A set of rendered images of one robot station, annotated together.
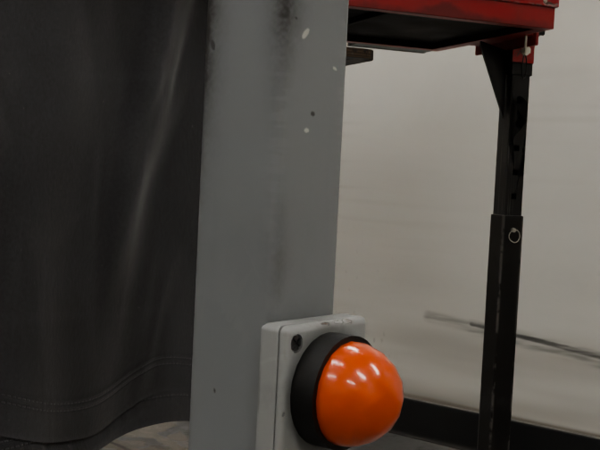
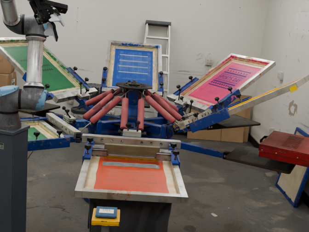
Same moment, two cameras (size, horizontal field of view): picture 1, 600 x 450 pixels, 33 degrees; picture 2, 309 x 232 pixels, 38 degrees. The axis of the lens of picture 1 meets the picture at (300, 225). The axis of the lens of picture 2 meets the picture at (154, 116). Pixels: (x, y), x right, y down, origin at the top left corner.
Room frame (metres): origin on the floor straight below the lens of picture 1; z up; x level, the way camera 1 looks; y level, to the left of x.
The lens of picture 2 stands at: (-0.80, -1.53, 1.91)
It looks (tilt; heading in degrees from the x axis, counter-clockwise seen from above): 13 degrees down; 47
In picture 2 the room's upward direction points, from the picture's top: 5 degrees clockwise
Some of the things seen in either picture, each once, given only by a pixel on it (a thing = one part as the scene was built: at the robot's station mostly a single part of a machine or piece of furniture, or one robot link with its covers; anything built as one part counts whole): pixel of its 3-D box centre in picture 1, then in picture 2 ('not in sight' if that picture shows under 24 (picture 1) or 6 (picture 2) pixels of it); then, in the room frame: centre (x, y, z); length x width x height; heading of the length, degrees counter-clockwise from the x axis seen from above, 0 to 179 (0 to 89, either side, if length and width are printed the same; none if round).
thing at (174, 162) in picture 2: not in sight; (173, 159); (1.21, 0.39, 0.98); 0.30 x 0.05 x 0.07; 51
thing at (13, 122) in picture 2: not in sight; (7, 118); (0.25, 0.80, 1.25); 0.15 x 0.15 x 0.10
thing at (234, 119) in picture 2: not in sight; (193, 126); (2.16, 1.10, 0.91); 1.34 x 0.40 x 0.08; 171
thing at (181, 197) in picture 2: not in sight; (131, 170); (0.84, 0.38, 0.97); 0.79 x 0.58 x 0.04; 51
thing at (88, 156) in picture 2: not in sight; (88, 153); (0.77, 0.74, 0.98); 0.30 x 0.05 x 0.07; 51
